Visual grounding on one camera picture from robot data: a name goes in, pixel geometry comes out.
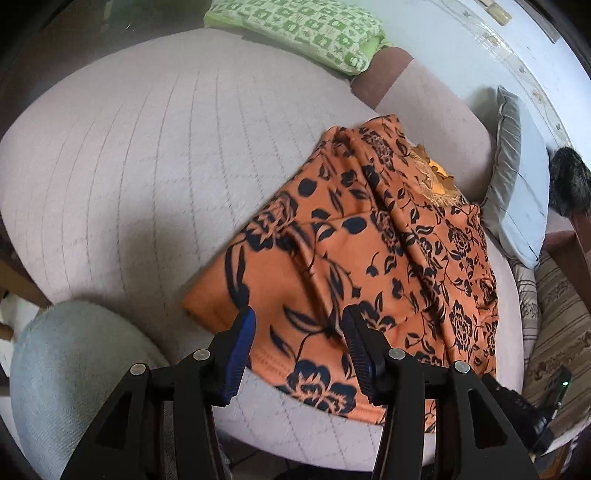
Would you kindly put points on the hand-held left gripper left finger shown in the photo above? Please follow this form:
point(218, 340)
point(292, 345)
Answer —
point(242, 339)

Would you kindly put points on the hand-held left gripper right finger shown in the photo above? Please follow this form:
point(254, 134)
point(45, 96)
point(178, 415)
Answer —
point(358, 344)

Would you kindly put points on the orange floral garment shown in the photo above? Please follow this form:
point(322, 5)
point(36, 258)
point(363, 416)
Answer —
point(369, 258)

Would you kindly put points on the beige striped sofa fabric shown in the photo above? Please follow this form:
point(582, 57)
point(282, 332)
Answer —
point(554, 318)

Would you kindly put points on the light blue round cushion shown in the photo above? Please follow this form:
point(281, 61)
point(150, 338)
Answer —
point(69, 369)

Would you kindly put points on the yellow fringed cloth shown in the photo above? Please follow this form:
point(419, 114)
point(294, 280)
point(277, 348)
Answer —
point(436, 177)

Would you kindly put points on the pink quilted mattress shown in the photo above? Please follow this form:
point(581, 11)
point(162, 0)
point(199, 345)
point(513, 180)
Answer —
point(138, 175)

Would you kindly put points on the grey blue pillow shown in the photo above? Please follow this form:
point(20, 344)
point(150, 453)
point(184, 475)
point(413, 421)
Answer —
point(519, 184)

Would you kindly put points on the dark furry cushion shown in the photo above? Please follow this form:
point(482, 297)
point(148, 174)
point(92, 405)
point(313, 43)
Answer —
point(570, 182)

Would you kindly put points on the pink and brown bolster cushion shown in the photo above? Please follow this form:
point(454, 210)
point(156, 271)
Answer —
point(429, 101)

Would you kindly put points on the green patterned pillow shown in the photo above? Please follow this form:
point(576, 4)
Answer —
point(318, 32)

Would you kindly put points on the wall switch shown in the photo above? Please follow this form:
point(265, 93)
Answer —
point(497, 11)

